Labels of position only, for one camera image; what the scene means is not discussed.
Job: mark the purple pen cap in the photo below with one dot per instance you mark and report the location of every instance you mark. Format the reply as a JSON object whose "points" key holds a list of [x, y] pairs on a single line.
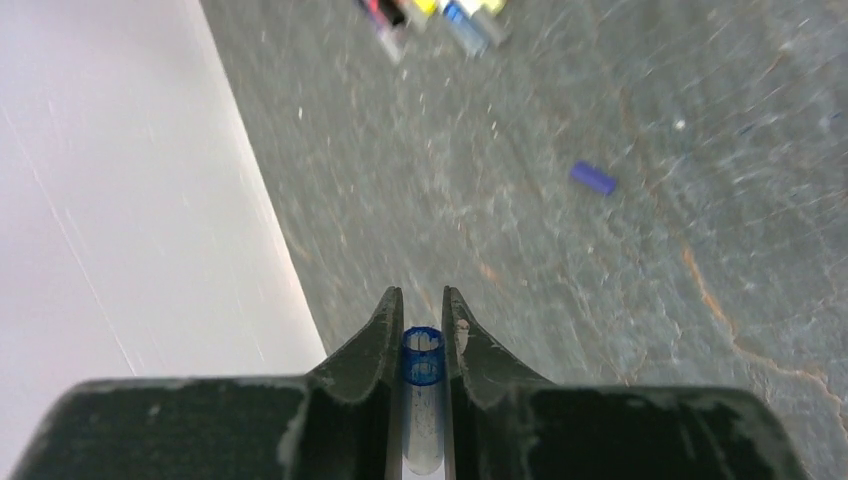
{"points": [[594, 178]]}

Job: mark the yellow cap marker pen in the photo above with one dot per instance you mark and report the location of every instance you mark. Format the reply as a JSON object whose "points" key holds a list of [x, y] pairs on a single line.
{"points": [[418, 12]]}

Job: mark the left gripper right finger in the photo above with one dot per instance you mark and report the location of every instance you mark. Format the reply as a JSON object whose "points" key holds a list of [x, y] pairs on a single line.
{"points": [[506, 421]]}

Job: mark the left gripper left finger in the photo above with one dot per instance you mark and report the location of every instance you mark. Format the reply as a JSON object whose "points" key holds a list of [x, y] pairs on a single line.
{"points": [[340, 420]]}

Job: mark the clear blue pen cap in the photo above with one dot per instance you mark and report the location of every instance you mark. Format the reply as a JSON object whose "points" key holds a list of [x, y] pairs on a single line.
{"points": [[423, 374]]}

